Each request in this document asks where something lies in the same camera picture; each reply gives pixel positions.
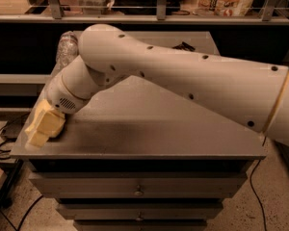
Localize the black cables left floor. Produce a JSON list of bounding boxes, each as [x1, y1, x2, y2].
[[0, 113, 44, 231]]

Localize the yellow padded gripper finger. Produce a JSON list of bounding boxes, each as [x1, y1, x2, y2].
[[25, 99, 51, 147], [36, 110, 66, 138]]

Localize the metal railing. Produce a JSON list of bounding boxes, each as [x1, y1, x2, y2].
[[0, 0, 289, 25]]

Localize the clear plastic bottle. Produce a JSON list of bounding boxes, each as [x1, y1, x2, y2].
[[56, 31, 78, 68]]

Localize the grey drawer cabinet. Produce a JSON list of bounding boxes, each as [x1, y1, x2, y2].
[[9, 31, 267, 231]]

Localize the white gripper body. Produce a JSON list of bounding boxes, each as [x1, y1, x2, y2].
[[45, 73, 87, 115]]

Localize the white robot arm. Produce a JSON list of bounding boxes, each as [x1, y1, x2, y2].
[[25, 24, 289, 147]]

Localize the black bag behind railing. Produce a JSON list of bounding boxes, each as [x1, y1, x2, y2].
[[112, 0, 183, 15]]

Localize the yellow sponge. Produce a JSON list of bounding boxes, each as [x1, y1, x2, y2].
[[25, 111, 66, 144]]

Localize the black cable right floor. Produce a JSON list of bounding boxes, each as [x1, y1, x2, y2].
[[249, 136, 268, 231]]

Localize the drawer with knob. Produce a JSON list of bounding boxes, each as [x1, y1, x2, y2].
[[29, 172, 247, 199], [57, 203, 223, 220]]

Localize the top drawer with knob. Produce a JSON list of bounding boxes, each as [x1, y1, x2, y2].
[[29, 172, 247, 199]]

